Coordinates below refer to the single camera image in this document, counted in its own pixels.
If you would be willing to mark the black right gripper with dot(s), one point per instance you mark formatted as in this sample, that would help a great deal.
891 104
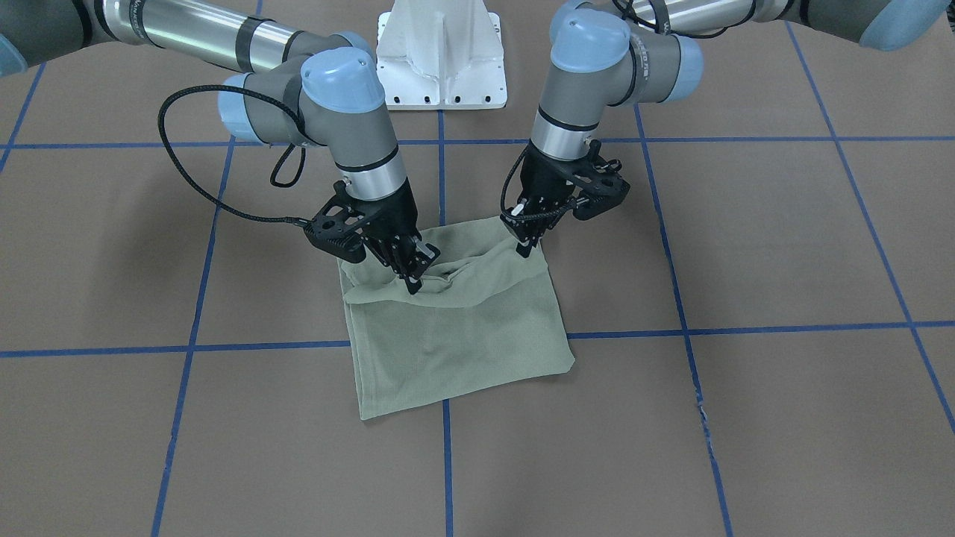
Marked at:
392 215

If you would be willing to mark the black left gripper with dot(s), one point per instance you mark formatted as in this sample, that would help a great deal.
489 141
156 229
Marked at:
539 181

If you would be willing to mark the olive green long-sleeve shirt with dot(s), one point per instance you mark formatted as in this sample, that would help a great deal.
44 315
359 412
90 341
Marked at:
485 316

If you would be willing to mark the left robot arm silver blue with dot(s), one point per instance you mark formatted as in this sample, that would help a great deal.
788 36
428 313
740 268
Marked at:
625 52

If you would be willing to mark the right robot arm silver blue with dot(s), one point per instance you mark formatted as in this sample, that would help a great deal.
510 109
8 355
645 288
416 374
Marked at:
288 87

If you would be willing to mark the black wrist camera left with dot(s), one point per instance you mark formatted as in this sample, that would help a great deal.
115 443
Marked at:
599 180

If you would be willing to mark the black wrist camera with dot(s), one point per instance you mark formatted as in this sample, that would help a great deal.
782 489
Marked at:
335 229
599 180

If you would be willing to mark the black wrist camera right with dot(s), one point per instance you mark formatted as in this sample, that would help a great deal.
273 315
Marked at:
335 229

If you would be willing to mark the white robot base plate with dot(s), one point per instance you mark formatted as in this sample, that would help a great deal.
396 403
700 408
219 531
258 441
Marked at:
441 56

